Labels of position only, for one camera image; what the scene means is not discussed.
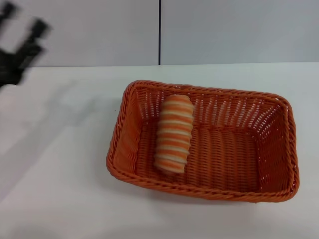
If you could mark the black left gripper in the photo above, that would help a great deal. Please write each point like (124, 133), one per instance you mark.
(10, 67)

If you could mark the orange white striped bread roll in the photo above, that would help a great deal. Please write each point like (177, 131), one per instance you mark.
(174, 134)

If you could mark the orange woven plastic basket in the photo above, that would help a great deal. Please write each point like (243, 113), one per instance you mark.
(219, 154)

